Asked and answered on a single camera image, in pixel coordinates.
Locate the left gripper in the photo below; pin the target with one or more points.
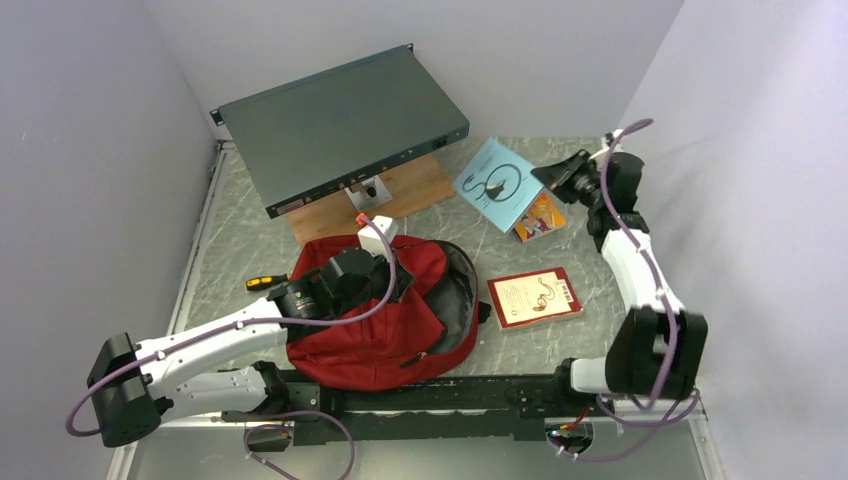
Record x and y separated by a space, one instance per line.
403 278

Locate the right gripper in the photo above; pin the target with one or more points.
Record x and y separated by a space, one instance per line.
559 176

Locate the light blue book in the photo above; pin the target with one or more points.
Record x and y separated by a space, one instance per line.
498 183

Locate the red student backpack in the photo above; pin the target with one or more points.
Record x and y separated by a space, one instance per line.
431 330

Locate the red bordered book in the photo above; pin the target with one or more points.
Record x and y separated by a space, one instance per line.
530 299

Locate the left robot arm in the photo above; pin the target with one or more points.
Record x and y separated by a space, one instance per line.
134 387

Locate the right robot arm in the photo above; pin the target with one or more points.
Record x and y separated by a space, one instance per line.
657 350

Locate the orange Roald Dahl book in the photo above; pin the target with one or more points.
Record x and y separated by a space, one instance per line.
541 218

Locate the wooden board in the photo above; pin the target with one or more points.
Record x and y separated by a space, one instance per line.
414 186

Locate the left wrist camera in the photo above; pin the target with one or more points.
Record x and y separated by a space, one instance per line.
376 234

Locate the metal stand bracket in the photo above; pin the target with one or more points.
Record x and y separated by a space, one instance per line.
368 194

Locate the yellow handled screwdriver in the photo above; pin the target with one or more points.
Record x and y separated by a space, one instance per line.
265 282

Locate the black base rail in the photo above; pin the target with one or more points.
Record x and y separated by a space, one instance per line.
520 407

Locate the grey rack-mount device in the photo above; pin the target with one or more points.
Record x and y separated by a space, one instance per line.
311 137

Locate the aluminium frame rail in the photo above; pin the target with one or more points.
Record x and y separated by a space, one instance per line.
216 177

